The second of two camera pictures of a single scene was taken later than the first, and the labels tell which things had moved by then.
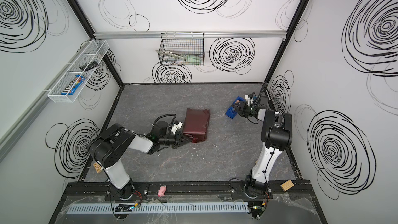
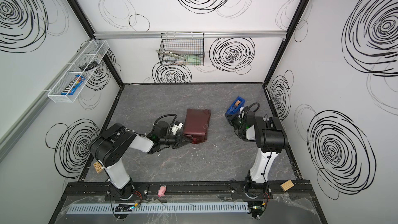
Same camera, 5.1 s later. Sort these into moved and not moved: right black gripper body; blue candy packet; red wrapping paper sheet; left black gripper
Moved: right black gripper body
Not moved: blue candy packet; left black gripper; red wrapping paper sheet
